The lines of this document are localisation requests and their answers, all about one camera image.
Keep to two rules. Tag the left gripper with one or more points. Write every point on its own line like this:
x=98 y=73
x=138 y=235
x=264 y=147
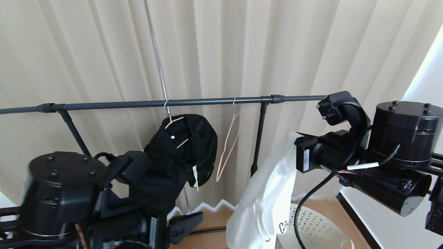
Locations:
x=155 y=231

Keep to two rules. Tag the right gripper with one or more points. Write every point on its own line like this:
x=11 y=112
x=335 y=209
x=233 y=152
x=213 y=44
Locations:
x=318 y=152

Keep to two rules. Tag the black garment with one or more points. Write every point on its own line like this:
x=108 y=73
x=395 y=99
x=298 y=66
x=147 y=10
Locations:
x=166 y=166

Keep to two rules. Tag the white garment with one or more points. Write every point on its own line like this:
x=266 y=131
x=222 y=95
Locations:
x=263 y=200

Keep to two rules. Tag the pink clothes hanger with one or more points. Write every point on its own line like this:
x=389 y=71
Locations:
x=169 y=119
x=226 y=148

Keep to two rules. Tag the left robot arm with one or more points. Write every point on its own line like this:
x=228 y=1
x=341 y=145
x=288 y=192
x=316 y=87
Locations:
x=59 y=193

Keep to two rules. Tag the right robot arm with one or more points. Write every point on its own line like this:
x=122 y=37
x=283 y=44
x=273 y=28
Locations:
x=405 y=138

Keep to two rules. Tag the white laundry basket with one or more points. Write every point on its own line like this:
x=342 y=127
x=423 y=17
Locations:
x=318 y=224

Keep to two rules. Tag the black clothes rack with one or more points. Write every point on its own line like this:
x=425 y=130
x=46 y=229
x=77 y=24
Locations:
x=138 y=103

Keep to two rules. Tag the beige curtain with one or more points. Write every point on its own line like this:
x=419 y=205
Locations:
x=86 y=45

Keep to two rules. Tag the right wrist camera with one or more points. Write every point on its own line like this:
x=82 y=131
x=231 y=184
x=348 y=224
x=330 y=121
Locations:
x=339 y=107

